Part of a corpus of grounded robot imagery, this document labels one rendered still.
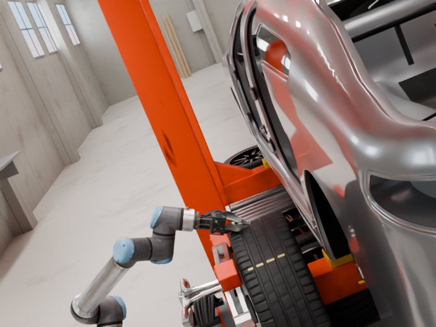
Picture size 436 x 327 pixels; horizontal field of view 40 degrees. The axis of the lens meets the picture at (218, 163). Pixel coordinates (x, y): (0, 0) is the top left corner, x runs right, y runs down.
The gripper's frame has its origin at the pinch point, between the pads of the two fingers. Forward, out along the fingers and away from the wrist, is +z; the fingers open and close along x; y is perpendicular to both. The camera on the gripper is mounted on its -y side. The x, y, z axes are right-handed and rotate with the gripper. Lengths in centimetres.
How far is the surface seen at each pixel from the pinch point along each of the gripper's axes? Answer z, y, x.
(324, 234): 41, -34, -10
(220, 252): -7.7, -5.2, -14.1
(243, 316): 0.0, 27.0, -27.0
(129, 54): -53, -29, 60
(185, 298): -20.1, -3.8, -34.4
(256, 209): 45, -270, -59
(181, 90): -30, -225, 38
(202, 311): -14.3, 20.0, -29.1
